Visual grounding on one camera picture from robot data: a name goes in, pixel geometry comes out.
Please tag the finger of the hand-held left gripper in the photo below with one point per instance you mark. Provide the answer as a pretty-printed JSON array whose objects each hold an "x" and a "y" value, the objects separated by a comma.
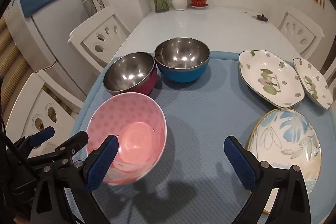
[
  {"x": 74, "y": 141},
  {"x": 42, "y": 134}
]

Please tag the steel bowl with red rim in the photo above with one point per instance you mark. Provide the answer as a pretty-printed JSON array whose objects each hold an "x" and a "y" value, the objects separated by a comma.
[{"x": 181, "y": 53}]

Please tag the light blue table mat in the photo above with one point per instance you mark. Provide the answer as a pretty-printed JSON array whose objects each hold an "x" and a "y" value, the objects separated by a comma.
[{"x": 199, "y": 108}]

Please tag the round leaf-patterned plate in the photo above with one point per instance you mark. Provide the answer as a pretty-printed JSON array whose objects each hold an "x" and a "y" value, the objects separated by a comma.
[{"x": 286, "y": 134}]

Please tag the red lidded teacup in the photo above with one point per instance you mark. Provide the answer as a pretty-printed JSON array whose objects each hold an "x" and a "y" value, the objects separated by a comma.
[{"x": 198, "y": 0}]

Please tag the large octagonal clover plate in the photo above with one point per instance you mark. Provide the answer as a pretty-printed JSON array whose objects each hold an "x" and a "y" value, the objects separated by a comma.
[{"x": 265, "y": 74}]

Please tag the white wooden dining chair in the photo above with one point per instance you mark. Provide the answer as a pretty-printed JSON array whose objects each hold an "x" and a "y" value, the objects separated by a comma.
[
  {"x": 331, "y": 74},
  {"x": 86, "y": 37},
  {"x": 23, "y": 108},
  {"x": 317, "y": 29}
]

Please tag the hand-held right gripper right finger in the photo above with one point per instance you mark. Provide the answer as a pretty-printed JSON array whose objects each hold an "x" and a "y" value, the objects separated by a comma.
[{"x": 240, "y": 166}]

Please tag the magenta steel bowl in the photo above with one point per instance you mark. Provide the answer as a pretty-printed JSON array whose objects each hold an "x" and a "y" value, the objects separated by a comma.
[{"x": 126, "y": 71}]

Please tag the white refrigerator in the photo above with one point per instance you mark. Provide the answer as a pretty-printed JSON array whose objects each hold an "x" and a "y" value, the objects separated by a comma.
[{"x": 52, "y": 43}]

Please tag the small black lid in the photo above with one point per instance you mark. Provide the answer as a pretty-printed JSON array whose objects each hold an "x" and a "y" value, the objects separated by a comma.
[{"x": 261, "y": 17}]

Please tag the small octagonal clover plate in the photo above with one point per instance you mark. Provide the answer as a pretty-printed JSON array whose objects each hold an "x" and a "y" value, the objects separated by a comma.
[{"x": 312, "y": 82}]

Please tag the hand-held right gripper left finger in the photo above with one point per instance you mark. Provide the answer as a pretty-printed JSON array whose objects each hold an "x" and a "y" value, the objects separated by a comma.
[{"x": 101, "y": 163}]

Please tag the pink patterned ceramic bowl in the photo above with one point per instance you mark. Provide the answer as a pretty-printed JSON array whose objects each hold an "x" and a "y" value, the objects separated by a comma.
[{"x": 131, "y": 119}]

